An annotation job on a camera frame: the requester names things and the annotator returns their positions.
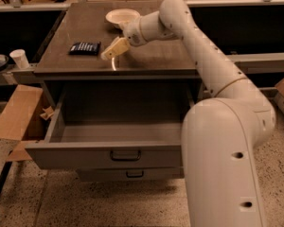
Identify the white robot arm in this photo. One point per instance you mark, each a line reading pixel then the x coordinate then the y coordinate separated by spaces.
pixel 219 134

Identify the brown cardboard box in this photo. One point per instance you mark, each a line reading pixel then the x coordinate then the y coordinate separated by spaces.
pixel 24 119

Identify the open grey top drawer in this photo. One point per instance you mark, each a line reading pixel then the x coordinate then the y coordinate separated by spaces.
pixel 94 117

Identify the dark blue rxbar packet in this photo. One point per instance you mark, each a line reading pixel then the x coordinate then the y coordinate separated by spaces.
pixel 83 48

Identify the black drawer handle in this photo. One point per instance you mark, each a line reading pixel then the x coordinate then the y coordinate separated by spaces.
pixel 134 174
pixel 125 156

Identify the white paper cup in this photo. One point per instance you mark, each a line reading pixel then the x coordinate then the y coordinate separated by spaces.
pixel 20 58

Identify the black lower drawer handle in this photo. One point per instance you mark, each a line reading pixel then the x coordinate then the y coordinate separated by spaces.
pixel 134 174

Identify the white ceramic bowl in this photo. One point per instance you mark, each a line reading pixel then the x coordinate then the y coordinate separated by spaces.
pixel 119 16

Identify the black top drawer handle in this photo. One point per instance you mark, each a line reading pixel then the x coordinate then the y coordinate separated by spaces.
pixel 125 156

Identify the grey drawer cabinet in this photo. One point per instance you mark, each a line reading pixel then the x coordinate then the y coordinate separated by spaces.
pixel 85 22

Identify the grey lower drawer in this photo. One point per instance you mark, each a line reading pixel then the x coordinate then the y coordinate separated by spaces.
pixel 108 175

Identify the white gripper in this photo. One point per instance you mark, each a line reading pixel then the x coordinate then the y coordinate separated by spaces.
pixel 132 32

